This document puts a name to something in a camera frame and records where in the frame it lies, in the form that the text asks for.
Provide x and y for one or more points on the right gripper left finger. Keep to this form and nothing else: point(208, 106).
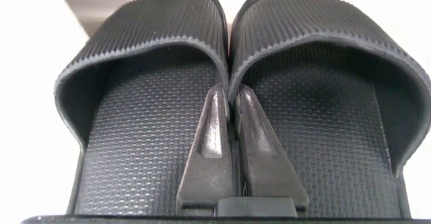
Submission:
point(208, 170)

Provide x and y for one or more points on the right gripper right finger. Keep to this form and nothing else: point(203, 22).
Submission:
point(266, 170)

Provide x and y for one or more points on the black rubber slipper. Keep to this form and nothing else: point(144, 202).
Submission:
point(141, 116)
point(330, 116)

